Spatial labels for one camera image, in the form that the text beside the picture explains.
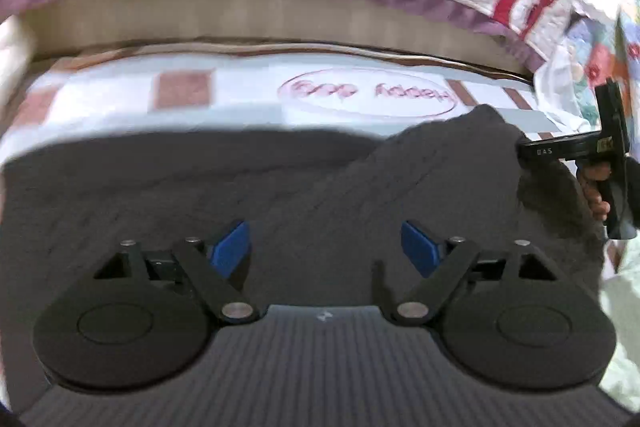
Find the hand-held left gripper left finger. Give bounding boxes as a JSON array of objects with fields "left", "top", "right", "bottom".
[{"left": 92, "top": 219, "right": 261, "bottom": 326}]

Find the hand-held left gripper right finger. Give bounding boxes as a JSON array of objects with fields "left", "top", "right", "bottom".
[{"left": 372, "top": 219, "right": 558, "bottom": 327}]

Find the dark grey knit sweater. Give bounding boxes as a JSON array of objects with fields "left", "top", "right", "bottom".
[{"left": 0, "top": 103, "right": 608, "bottom": 415}]

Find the person's right hand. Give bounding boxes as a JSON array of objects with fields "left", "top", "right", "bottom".
[{"left": 575, "top": 163, "right": 612, "bottom": 222}]

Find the floral print cloth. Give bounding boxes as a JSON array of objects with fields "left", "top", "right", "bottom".
[{"left": 535, "top": 0, "right": 640, "bottom": 138}]

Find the checkered plush blanket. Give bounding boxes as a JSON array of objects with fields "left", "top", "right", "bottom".
[{"left": 0, "top": 42, "right": 556, "bottom": 168}]

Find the beige bed base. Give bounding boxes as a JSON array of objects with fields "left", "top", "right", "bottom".
[{"left": 20, "top": 0, "right": 533, "bottom": 80}]

